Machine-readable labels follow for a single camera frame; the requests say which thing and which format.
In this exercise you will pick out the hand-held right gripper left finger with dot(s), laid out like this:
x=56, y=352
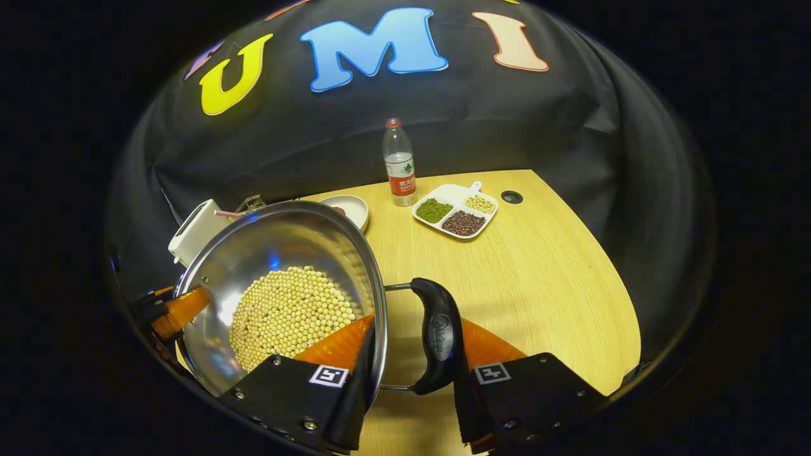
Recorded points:
x=285, y=399

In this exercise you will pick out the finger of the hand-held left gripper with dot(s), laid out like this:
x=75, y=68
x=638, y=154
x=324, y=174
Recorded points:
x=184, y=307

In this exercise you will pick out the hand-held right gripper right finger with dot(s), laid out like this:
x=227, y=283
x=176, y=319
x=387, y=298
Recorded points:
x=532, y=399

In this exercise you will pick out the stainless steel pot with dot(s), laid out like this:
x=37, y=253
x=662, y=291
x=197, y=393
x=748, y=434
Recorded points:
x=285, y=240

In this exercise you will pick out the white toaster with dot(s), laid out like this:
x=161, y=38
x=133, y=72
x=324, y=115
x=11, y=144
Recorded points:
x=196, y=231

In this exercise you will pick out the pile of soybeans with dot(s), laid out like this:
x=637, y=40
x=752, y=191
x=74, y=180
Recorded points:
x=285, y=313

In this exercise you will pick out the heap of dark red beans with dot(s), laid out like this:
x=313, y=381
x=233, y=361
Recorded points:
x=463, y=223

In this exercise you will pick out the round white plate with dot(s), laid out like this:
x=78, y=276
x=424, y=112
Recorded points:
x=356, y=206

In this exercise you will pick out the small heap of yellow beans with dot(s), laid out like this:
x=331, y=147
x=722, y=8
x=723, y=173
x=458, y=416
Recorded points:
x=479, y=203

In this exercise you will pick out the heap of green mung beans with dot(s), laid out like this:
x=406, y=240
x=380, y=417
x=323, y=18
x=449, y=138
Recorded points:
x=434, y=210

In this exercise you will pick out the white divided dish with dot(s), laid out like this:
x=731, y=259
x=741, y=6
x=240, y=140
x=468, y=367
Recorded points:
x=453, y=193

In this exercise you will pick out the clear plastic water bottle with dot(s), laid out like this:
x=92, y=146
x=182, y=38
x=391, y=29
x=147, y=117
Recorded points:
x=400, y=164

